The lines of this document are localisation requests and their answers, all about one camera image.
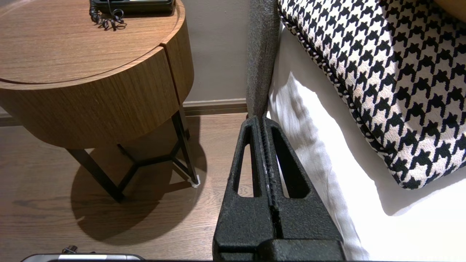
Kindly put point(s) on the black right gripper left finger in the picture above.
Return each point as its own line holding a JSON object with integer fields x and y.
{"x": 244, "y": 222}

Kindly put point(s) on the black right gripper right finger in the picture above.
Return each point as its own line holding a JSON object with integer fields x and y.
{"x": 305, "y": 222}

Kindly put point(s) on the white bed sheet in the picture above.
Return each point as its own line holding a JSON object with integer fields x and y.
{"x": 346, "y": 182}

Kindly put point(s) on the silver robot chassis with label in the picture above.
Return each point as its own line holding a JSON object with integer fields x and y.
{"x": 83, "y": 257}

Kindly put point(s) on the black white houndstooth pillow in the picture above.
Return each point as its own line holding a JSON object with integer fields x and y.
{"x": 382, "y": 72}

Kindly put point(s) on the grey fabric headboard edge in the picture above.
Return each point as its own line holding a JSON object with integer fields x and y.
{"x": 262, "y": 54}

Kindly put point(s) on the black and white telephone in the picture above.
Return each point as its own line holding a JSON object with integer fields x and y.
{"x": 145, "y": 5}

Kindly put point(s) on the round wooden nightstand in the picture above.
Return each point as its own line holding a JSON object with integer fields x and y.
{"x": 72, "y": 43}

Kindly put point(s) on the tan brown pillow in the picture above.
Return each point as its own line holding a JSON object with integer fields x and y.
{"x": 455, "y": 7}

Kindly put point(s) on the black metal nightstand leg frame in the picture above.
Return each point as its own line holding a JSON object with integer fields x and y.
{"x": 95, "y": 172}

